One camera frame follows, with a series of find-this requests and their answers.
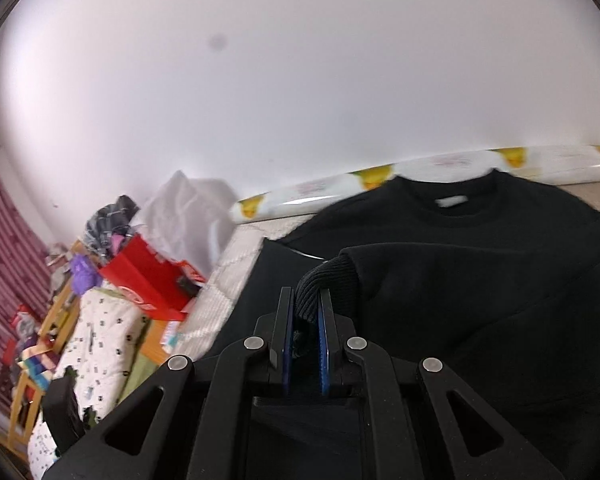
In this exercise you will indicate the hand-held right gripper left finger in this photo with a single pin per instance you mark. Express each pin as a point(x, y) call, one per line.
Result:
point(286, 345)

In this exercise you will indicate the orange cardboard box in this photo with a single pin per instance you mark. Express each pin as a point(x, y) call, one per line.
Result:
point(155, 337)

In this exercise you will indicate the grey plaid cloth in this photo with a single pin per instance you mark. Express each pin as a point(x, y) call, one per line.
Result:
point(107, 220)

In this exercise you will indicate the duck print rolled mat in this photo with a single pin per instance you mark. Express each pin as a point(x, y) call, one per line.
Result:
point(305, 192)

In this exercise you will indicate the white plastic bag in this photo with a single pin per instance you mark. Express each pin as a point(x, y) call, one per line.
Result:
point(185, 220)

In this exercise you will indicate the purple plush toy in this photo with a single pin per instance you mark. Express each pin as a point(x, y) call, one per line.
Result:
point(82, 272)

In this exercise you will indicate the wooden chair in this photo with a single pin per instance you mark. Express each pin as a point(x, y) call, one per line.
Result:
point(55, 320)

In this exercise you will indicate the black sweater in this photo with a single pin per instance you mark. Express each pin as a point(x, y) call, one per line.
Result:
point(455, 280)

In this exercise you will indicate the white paw print quilt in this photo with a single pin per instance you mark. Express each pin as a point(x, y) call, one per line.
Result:
point(105, 345)

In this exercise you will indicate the red paper bag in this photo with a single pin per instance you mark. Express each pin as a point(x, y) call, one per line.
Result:
point(145, 275)

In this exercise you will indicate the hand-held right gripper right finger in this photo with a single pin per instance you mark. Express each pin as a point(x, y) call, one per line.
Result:
point(324, 345)

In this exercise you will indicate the blue white packet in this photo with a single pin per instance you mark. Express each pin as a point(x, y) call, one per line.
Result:
point(171, 335)

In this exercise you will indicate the colourful striped cloth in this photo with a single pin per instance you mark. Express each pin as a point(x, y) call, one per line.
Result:
point(35, 360)

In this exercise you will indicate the white striped quilted mattress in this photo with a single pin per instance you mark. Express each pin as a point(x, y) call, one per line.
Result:
point(225, 280)

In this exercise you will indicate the green cloth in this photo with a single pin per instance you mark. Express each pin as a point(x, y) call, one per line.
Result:
point(139, 372)

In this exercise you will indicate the maroon curtain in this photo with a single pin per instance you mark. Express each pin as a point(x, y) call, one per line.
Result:
point(5, 240)

